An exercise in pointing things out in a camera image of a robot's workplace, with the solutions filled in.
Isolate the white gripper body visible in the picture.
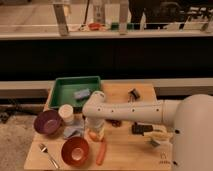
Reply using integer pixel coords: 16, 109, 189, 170
86, 119, 105, 142

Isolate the yellow red apple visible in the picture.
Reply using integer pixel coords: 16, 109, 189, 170
88, 132, 99, 142

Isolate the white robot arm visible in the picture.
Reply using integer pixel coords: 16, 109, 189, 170
83, 91, 213, 171

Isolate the red bowl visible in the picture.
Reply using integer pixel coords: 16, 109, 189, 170
61, 137, 89, 167

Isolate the purple bowl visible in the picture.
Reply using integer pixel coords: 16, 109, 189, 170
34, 110, 62, 135

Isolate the dark brown grape bunch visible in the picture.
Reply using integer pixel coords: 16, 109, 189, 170
110, 120, 122, 127

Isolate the grey blue cloth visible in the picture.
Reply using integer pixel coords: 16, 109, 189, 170
63, 120, 84, 139

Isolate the orange carrot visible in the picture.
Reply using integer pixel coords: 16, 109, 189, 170
96, 141, 107, 165

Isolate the wooden cutting board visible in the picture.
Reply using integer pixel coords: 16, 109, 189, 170
23, 83, 178, 171

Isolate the white plastic cup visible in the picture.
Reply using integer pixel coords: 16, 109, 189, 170
58, 104, 74, 124

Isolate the grey blue sponge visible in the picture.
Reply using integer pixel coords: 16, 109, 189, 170
74, 89, 91, 100

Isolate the black dish brush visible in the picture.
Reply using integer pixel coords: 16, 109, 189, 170
128, 89, 153, 135

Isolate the green plastic tray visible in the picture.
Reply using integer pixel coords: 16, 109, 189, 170
49, 76, 101, 109

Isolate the silver fork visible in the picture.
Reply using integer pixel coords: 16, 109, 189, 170
39, 143, 60, 169

